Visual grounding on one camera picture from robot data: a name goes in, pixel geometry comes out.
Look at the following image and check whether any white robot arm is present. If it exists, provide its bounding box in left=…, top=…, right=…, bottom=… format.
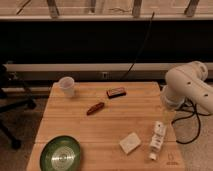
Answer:
left=160, top=61, right=213, bottom=125

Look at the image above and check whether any white sponge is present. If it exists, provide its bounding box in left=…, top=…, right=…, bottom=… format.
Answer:
left=119, top=132, right=141, bottom=154

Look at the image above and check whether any white tube bottle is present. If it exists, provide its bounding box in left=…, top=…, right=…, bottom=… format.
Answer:
left=149, top=121, right=167, bottom=161

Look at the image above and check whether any dark red rectangular block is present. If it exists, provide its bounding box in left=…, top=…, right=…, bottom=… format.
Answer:
left=106, top=87, right=126, bottom=99

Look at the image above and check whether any clear plastic measuring cup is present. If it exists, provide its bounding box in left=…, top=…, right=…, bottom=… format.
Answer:
left=58, top=77, right=75, bottom=98

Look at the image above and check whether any green round plate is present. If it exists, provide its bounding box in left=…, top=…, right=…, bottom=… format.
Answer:
left=40, top=135, right=81, bottom=171

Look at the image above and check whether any black office chair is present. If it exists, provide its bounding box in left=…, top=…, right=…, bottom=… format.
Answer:
left=0, top=64, right=38, bottom=150

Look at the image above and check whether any black cable on floor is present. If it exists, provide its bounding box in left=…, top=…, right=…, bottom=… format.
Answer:
left=170, top=99, right=213, bottom=145

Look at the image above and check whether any black hanging cable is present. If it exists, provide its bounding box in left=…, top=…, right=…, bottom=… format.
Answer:
left=119, top=11, right=156, bottom=82

